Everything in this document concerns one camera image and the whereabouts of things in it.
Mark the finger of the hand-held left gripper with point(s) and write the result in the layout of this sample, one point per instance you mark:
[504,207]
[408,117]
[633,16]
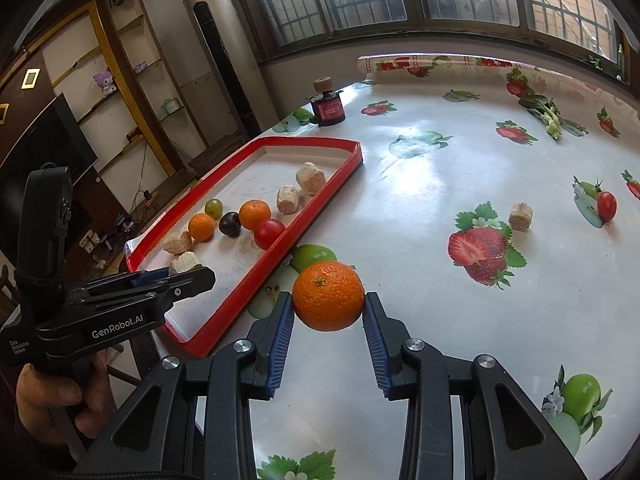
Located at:
[175,287]
[150,277]

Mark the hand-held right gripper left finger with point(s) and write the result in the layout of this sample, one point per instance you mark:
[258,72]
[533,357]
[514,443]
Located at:
[280,345]

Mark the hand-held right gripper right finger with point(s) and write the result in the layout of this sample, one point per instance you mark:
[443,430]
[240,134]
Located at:
[377,350]

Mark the red rimmed white tray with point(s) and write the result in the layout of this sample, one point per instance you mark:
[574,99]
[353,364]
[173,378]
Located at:
[235,280]

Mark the orange mandarin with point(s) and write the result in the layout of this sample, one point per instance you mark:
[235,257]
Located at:
[255,214]
[201,226]
[327,295]

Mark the dark purple plum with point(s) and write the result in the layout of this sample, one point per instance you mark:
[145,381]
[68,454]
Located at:
[230,223]

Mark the green plum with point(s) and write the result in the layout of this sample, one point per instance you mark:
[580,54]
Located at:
[214,208]

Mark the large beige cork block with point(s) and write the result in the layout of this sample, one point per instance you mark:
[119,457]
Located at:
[287,199]

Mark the person's left hand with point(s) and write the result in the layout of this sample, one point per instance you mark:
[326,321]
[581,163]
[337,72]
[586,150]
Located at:
[45,395]

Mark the cork piece in tray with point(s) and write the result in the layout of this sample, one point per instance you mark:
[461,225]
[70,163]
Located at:
[177,242]

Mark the black flat television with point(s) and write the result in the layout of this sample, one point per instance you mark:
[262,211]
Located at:
[45,150]

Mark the fruit printed tablecloth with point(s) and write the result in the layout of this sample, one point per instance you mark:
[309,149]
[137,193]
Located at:
[425,185]

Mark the green box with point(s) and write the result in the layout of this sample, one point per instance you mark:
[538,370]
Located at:
[170,106]

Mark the small cork piece centre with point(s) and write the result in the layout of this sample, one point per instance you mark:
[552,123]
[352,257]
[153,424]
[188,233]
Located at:
[520,216]

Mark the purple plush toy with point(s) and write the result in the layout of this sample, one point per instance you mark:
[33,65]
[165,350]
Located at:
[105,81]

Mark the tall standing air conditioner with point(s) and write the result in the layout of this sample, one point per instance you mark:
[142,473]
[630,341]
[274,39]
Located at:
[225,60]

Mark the black red-label jar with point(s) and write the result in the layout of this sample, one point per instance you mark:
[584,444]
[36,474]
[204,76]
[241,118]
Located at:
[327,105]

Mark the red cherry tomato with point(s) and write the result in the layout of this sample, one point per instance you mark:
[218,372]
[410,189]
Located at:
[606,206]

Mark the green bok choy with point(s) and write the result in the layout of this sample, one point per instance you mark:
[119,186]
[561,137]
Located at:
[545,110]

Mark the small green plant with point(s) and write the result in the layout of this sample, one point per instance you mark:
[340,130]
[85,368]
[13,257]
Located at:
[594,60]

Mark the green bottle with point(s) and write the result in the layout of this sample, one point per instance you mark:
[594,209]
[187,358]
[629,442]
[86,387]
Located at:
[620,62]

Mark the wooden wall shelf unit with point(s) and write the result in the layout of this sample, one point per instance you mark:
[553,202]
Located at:
[150,66]

